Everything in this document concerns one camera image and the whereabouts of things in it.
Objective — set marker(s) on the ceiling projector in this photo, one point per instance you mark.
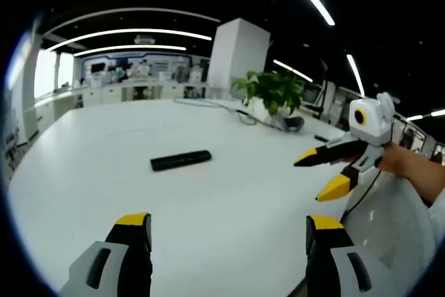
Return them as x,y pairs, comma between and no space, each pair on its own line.
144,39

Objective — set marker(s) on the green leafy plant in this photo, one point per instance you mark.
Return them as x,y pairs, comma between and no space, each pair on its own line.
274,88

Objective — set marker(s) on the white cabinet row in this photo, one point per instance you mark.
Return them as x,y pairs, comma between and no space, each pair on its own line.
104,94

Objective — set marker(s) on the small black object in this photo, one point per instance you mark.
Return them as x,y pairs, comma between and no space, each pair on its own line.
321,138

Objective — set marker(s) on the background office desks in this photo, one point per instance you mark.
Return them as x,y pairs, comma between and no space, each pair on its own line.
330,102

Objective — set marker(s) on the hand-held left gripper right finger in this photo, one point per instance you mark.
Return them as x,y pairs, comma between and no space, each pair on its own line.
333,265

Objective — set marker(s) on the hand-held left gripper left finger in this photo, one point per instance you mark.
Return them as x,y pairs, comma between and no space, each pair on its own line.
104,269

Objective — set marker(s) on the person's white sleeve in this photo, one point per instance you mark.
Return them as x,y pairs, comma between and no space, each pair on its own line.
438,220

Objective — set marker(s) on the dark grey object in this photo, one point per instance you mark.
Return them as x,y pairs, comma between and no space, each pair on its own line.
291,124

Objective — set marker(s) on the black remote control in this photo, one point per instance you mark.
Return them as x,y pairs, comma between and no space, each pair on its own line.
180,160

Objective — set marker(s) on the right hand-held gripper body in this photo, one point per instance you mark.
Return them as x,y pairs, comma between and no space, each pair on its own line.
375,126

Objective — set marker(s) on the person's right hand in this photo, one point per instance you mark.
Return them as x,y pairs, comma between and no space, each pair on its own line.
394,158

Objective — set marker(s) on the white square pillar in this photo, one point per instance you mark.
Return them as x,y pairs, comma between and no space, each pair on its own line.
240,57

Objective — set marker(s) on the white plant pot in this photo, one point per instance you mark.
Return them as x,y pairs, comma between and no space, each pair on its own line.
259,107

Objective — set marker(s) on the ceiling light strips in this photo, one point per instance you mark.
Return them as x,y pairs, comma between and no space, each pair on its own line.
139,31

